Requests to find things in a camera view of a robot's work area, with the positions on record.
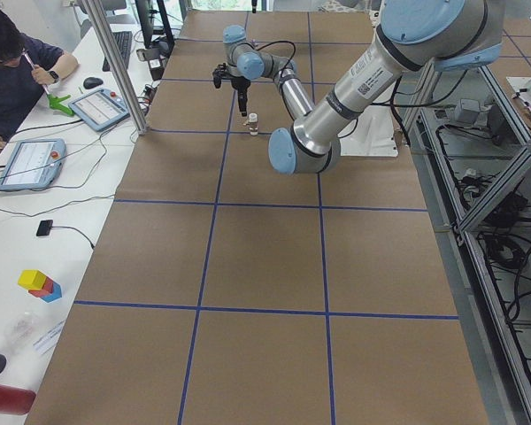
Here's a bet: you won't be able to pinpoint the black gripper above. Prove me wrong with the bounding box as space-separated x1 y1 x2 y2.
231 76 250 117

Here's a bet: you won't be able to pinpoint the white PPR valve with handle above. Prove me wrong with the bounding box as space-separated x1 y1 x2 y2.
243 112 259 136

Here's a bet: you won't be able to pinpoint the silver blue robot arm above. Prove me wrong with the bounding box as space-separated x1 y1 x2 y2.
212 1 505 174

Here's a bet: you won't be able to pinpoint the black keyboard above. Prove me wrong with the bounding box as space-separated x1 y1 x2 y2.
101 30 135 73

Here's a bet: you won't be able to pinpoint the far teach pendant tablet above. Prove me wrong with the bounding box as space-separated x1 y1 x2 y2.
68 89 129 132

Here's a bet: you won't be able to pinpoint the teach pendant tablet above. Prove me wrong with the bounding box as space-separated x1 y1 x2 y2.
0 138 66 192
68 89 129 132

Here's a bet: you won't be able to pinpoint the black computer mouse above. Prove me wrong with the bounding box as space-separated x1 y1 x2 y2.
82 77 104 89

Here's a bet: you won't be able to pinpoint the green plastic tool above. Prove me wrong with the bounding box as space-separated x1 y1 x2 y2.
47 93 75 117

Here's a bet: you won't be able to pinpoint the brown paper table mat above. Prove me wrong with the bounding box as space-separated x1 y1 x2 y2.
27 12 489 424

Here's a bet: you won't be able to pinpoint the near teach pendant tablet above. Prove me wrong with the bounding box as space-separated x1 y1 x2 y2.
0 138 66 192

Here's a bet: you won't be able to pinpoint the seated person in navy shirt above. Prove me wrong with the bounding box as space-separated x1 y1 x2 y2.
0 10 78 152

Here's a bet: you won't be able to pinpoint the small black puck device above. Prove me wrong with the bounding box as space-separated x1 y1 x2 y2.
35 220 53 237

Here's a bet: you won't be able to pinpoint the stacked coloured toy blocks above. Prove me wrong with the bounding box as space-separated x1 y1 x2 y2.
18 269 62 303

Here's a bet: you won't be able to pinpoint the red cylinder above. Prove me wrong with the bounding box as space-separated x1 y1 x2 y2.
0 384 36 415

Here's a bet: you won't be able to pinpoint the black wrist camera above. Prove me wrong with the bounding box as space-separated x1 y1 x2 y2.
212 63 232 89

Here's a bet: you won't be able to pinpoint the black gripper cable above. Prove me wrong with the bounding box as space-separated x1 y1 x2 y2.
251 40 298 83

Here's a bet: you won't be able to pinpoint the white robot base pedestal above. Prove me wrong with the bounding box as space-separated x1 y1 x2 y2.
338 106 398 158

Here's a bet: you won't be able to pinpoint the aluminium frame post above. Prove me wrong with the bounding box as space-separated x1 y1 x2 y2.
82 0 148 135

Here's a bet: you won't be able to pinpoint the aluminium frame rack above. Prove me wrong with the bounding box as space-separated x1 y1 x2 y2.
397 26 531 425

